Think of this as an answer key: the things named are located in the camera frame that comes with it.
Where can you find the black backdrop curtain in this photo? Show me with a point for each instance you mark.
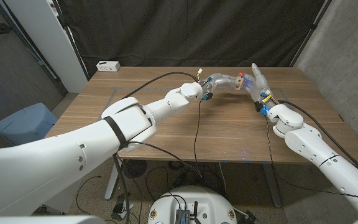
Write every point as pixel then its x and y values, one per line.
pixel 197 31

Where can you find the round black floor fan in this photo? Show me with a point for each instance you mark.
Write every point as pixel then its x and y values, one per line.
pixel 135 169

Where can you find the white pillar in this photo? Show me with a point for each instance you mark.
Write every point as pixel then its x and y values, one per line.
pixel 51 40

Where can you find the white table leg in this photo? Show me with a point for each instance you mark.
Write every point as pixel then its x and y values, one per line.
pixel 112 183

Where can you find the white power strip box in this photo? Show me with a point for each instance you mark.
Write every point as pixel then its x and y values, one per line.
pixel 108 66

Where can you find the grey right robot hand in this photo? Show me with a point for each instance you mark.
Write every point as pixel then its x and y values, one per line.
pixel 259 85

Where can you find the blue plastic bin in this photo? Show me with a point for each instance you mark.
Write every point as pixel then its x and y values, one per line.
pixel 23 124

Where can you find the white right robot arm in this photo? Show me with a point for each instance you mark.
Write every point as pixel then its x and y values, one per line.
pixel 309 146

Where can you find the grey ribbed torso module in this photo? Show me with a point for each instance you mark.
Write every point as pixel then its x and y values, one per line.
pixel 182 217

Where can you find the white flat floor panel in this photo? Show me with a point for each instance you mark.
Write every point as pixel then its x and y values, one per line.
pixel 65 200

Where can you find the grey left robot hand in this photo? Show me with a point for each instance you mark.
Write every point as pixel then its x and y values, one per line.
pixel 221 81

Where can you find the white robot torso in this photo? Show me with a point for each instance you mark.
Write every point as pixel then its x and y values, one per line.
pixel 194 199

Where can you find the black backdrop frame pole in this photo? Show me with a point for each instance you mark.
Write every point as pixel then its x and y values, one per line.
pixel 71 38
pixel 312 29

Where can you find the grey table leg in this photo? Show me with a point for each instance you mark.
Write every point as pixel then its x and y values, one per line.
pixel 272 186

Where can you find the wooden block with holes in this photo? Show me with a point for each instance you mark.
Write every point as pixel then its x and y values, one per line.
pixel 238 82

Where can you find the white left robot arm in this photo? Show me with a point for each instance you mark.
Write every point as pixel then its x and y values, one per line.
pixel 89 149

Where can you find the black floor device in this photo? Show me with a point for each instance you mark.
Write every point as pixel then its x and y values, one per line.
pixel 251 218

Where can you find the black and white floor glove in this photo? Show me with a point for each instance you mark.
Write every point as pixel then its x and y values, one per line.
pixel 120 207

